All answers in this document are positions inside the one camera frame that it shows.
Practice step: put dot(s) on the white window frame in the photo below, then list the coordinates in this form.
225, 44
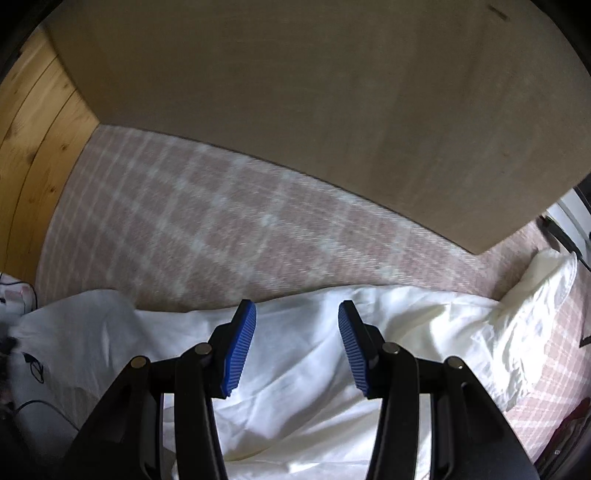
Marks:
570, 210

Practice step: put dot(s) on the white shirt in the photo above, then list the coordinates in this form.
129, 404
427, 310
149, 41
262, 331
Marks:
300, 369

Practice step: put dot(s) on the pink plaid mat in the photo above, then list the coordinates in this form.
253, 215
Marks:
207, 230

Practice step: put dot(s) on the dark red cloth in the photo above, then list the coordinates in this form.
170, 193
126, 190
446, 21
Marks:
568, 429

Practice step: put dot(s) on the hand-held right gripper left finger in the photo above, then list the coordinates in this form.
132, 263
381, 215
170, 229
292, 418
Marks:
240, 346

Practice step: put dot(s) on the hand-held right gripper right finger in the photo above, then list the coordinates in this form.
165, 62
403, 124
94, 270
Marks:
353, 346

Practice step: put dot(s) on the light laminate wooden board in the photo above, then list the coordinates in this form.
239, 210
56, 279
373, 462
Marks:
300, 92

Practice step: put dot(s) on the pine plank panel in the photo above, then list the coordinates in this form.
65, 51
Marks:
37, 138

